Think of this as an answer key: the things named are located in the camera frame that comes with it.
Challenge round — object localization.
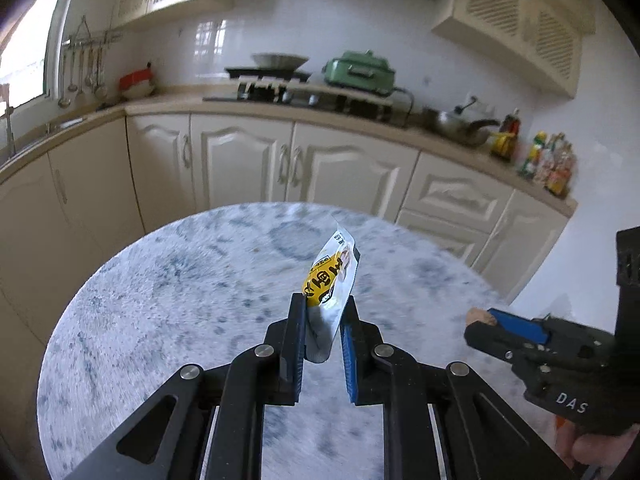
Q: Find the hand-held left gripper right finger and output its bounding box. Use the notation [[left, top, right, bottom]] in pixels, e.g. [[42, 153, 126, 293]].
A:
[[340, 295, 576, 480]]

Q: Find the person's right hand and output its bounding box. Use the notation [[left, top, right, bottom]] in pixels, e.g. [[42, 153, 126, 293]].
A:
[[555, 417, 640, 473]]

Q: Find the beige kitchen countertop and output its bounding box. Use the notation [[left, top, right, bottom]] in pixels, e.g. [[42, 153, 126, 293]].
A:
[[0, 82, 578, 218]]

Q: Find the black power cable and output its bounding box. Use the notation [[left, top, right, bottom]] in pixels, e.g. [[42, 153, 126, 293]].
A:
[[392, 86, 416, 128]]

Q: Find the cream lower kitchen cabinet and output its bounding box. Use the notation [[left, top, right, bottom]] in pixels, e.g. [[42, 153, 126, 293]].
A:
[[0, 110, 572, 461]]

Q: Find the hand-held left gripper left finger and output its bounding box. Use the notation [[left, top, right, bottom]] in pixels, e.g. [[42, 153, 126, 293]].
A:
[[65, 292, 307, 480]]

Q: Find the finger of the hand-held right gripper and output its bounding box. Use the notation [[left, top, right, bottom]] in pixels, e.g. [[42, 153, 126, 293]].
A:
[[464, 321, 556, 367], [487, 307, 618, 349]]

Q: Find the black gas stove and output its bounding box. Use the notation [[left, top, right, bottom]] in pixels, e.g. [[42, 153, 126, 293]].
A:
[[202, 80, 408, 128]]

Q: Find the green electric pot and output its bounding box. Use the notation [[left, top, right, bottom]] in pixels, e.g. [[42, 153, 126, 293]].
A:
[[322, 50, 398, 97]]

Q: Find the steel pot with lid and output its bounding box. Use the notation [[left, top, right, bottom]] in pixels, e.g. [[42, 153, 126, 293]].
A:
[[422, 101, 501, 148]]

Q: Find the steel wok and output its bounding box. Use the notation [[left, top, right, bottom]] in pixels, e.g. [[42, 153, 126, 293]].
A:
[[250, 52, 311, 71]]

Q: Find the metal utensil rack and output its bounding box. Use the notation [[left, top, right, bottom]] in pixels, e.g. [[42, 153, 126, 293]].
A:
[[62, 16, 123, 48]]

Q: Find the kitchen window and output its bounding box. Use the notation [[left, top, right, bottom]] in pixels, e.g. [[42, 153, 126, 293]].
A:
[[0, 0, 68, 111]]

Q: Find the red white bowl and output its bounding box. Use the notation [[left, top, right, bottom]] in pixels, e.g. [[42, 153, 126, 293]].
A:
[[119, 62, 157, 100]]

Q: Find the steel sink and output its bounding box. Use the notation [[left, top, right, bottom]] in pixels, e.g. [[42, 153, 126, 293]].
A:
[[0, 117, 86, 171]]

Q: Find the small brown cork piece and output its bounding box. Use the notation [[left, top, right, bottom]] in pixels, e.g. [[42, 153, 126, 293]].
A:
[[465, 308, 496, 328]]

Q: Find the white wall socket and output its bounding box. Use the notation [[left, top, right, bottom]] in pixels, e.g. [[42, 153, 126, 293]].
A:
[[465, 92, 496, 116]]

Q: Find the white yellow snack wrapper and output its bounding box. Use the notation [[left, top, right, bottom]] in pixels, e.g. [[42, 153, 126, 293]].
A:
[[299, 215, 362, 365]]

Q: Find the row of condiment bottles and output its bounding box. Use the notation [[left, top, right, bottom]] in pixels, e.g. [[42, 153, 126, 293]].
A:
[[517, 131, 576, 196]]

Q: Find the metal faucet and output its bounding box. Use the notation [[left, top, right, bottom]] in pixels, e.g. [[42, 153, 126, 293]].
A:
[[0, 82, 16, 161]]

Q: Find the cream cabinet drawer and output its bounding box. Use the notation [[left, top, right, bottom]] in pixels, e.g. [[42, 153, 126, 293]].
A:
[[395, 209, 493, 266], [401, 152, 516, 235]]

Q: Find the wide cream lattice wall cabinet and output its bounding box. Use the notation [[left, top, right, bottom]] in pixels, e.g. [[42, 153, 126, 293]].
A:
[[431, 0, 598, 101]]

